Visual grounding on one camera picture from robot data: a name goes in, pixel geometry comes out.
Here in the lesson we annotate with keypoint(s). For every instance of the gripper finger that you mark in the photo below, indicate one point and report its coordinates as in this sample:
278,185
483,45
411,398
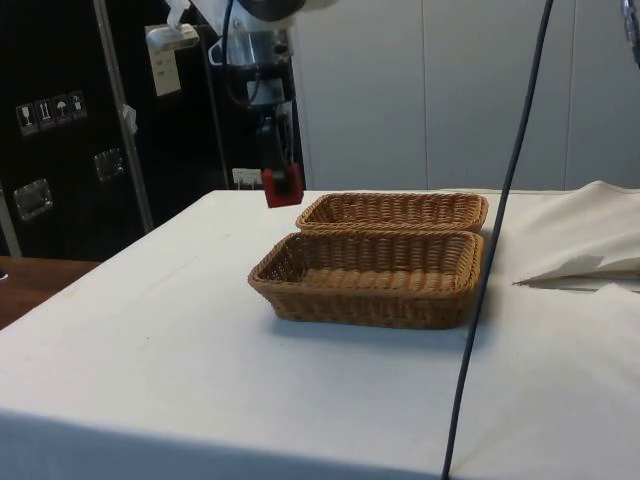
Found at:
290,137
266,142

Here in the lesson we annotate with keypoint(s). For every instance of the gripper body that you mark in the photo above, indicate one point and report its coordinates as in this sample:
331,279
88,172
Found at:
267,91

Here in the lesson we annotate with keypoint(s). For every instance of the red cube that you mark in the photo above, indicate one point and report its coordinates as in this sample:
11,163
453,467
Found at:
269,192

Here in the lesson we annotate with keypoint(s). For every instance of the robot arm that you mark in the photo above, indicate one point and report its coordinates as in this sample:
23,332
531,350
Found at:
272,7

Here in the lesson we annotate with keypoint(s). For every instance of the wicker basket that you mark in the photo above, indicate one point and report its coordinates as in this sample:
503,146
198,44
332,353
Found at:
370,280
400,212

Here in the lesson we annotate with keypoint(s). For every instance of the pale locker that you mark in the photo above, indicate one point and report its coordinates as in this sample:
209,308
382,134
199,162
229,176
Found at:
600,110
360,100
495,95

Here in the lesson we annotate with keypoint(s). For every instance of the black cabinet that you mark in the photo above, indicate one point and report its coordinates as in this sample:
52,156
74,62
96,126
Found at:
60,165

